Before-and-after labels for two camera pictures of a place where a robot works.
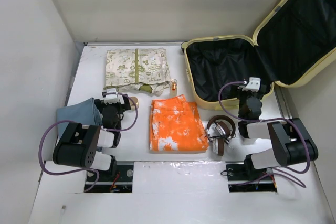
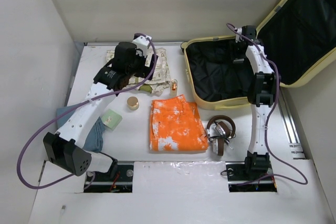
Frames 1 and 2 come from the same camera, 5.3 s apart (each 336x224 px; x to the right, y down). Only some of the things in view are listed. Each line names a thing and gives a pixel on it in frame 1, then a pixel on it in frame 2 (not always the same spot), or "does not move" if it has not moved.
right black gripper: [258, 95] to [234, 53]
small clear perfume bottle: [174, 83] does not move
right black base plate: [240, 180] does not move
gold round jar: [132, 105] does not move
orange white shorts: [176, 125] does not move
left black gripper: [100, 103] to [145, 71]
